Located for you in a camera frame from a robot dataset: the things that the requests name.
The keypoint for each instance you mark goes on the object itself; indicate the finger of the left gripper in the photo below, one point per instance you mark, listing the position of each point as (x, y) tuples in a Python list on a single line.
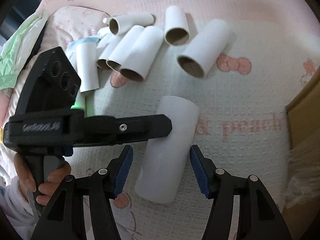
[(109, 131)]

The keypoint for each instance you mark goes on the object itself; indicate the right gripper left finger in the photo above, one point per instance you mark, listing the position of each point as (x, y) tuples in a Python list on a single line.
[(64, 215)]

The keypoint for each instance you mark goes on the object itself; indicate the large white paper tube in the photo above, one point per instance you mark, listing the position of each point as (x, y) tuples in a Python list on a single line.
[(165, 158)]

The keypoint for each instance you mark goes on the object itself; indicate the person's left hand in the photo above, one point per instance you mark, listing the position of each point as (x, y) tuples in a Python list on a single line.
[(46, 189)]

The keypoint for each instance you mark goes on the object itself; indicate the cardboard box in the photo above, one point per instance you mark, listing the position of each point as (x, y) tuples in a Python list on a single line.
[(302, 192)]

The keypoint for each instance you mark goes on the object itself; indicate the white cardboard tube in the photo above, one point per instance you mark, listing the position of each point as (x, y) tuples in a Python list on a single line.
[(176, 26), (201, 53), (123, 23), (142, 55), (120, 53), (87, 66)]

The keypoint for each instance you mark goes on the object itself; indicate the green white cloth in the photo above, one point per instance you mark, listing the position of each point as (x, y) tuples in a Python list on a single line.
[(17, 49)]

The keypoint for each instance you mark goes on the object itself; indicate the blue tissue pack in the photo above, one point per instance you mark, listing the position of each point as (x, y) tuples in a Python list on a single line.
[(72, 46)]

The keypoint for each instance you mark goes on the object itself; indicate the pink patterned pillow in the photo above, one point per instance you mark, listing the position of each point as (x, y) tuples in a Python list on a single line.
[(65, 25)]

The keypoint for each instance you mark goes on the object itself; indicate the pink Hello Kitty mat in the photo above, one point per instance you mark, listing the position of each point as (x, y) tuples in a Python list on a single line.
[(273, 52)]

